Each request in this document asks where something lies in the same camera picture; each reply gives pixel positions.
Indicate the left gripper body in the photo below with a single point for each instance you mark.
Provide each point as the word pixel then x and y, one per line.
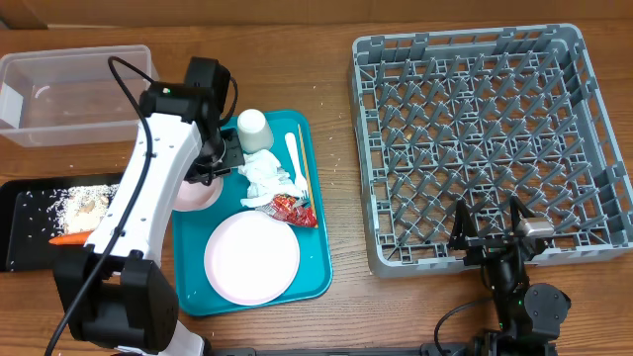
pixel 219 156

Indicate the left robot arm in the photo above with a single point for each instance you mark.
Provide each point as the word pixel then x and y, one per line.
pixel 112 290

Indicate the white plastic cup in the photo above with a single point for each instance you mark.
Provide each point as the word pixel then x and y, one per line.
pixel 253 131

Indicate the orange carrot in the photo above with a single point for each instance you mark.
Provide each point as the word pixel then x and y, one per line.
pixel 77 238

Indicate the black plastic bin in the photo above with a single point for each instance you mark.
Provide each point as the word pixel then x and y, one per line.
pixel 22 249

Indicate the teal serving tray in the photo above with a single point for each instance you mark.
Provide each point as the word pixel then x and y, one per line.
pixel 192 230

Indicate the pink round plate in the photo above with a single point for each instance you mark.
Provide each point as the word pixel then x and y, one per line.
pixel 251 259

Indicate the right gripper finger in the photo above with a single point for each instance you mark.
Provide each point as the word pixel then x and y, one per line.
pixel 463 228
pixel 518 212

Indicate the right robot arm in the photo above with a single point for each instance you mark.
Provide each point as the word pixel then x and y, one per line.
pixel 529 315

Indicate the red snack wrapper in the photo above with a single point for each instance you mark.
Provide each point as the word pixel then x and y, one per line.
pixel 291 210

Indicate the spilled rice and scraps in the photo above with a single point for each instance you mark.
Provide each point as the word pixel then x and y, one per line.
pixel 61 211

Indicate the white plastic fork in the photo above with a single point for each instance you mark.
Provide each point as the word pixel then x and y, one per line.
pixel 300 180

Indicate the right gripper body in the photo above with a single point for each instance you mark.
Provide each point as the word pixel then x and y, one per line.
pixel 483 247

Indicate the pink bowl with food scraps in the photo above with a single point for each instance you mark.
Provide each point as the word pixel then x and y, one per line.
pixel 198 196

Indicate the wooden chopstick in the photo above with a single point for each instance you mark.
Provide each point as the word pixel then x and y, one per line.
pixel 306 173

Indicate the grey dishwasher rack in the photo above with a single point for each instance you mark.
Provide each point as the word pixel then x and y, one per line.
pixel 484 116

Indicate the clear plastic bin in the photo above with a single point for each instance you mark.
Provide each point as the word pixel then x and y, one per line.
pixel 68 96

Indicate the crumpled white napkin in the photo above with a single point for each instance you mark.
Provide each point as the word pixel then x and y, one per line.
pixel 267 179

